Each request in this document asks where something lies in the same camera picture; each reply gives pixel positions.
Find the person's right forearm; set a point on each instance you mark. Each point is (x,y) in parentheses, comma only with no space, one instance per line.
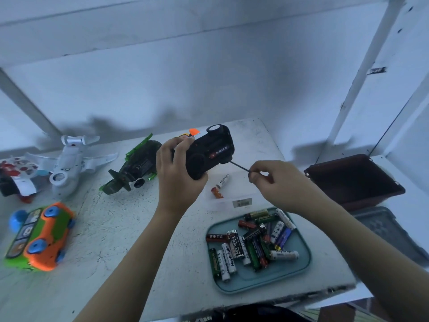
(372,255)

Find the white toy airplane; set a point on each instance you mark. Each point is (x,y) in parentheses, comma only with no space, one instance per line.
(70,167)

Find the pile of batteries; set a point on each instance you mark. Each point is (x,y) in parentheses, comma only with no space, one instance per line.
(251,248)

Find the grey storage box lid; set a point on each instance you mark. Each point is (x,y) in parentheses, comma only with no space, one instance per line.
(395,234)

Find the teal container lid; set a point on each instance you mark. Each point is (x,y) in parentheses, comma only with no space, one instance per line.
(258,281)

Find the green orange toy car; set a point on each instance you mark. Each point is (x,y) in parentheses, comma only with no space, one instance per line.
(43,238)

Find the red white toy vehicle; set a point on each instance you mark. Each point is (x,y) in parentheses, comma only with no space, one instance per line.
(17,174)

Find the yellow orange toy car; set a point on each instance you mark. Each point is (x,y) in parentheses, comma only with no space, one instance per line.
(193,132)

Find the white orange battery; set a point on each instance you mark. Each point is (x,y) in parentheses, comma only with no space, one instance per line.
(220,186)

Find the person's left forearm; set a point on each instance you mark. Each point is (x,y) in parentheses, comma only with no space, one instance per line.
(127,275)

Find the red screwdriver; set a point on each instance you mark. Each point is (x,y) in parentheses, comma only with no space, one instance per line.
(240,166)

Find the person's left hand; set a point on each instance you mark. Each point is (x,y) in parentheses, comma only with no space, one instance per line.
(177,181)

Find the dark brown storage box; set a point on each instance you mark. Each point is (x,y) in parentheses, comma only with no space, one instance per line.
(355,181)

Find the person's right hand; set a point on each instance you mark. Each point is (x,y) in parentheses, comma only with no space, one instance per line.
(285,187)

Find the person's dark trousers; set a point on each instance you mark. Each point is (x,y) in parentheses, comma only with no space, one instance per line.
(248,313)

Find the dark green toy helicopter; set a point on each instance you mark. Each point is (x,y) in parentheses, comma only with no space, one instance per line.
(134,167)

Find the black white toy car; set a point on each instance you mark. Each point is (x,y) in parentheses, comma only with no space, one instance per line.
(211,151)

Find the clear plastic container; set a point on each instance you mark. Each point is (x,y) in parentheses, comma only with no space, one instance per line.
(258,197)

